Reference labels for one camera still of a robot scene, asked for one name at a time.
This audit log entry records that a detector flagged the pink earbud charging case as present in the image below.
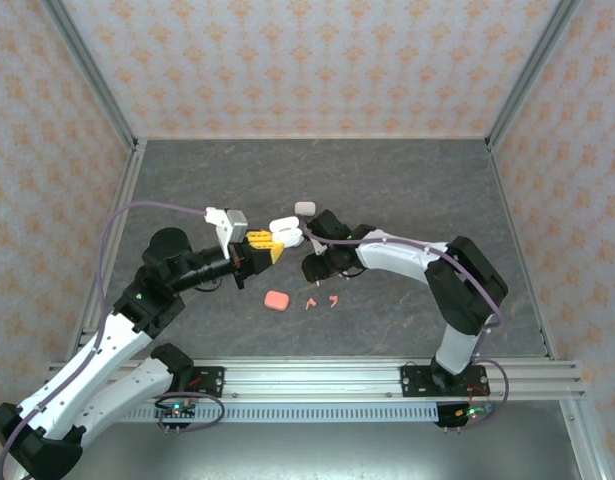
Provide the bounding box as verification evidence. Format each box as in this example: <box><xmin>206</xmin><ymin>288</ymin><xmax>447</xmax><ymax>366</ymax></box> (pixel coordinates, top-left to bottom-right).
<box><xmin>263</xmin><ymin>290</ymin><xmax>291</xmax><ymax>312</ymax></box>

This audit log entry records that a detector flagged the small controller circuit board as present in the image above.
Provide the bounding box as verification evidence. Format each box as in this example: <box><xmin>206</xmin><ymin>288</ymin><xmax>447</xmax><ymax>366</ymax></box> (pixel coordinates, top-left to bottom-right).
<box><xmin>156</xmin><ymin>402</ymin><xmax>196</xmax><ymax>421</ymax></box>
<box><xmin>454</xmin><ymin>405</ymin><xmax>496</xmax><ymax>420</ymax></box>

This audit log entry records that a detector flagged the grey metal panel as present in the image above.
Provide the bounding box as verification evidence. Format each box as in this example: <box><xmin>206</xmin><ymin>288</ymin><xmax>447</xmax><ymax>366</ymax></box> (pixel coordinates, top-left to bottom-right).
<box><xmin>41</xmin><ymin>399</ymin><xmax>596</xmax><ymax>480</ymax></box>

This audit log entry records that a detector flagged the aluminium table edge rail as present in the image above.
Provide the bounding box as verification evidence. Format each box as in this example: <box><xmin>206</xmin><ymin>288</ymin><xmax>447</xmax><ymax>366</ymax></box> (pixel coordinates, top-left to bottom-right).
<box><xmin>49</xmin><ymin>139</ymin><xmax>148</xmax><ymax>371</ymax></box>
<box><xmin>486</xmin><ymin>142</ymin><xmax>558</xmax><ymax>361</ymax></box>

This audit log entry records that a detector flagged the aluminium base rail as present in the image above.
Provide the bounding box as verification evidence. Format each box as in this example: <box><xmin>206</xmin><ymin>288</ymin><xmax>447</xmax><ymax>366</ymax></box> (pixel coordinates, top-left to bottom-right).
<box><xmin>49</xmin><ymin>357</ymin><xmax>588</xmax><ymax>401</ymax></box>

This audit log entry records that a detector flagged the slotted grey cable duct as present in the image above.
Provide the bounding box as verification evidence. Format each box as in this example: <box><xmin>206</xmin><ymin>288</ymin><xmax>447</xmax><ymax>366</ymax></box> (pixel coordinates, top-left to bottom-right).
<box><xmin>94</xmin><ymin>403</ymin><xmax>441</xmax><ymax>424</ymax></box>

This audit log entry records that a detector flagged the aluminium corner post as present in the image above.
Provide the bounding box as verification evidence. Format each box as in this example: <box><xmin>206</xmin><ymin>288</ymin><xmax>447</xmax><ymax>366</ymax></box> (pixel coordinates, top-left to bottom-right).
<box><xmin>485</xmin><ymin>0</ymin><xmax>583</xmax><ymax>151</ymax></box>
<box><xmin>39</xmin><ymin>0</ymin><xmax>147</xmax><ymax>151</ymax></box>

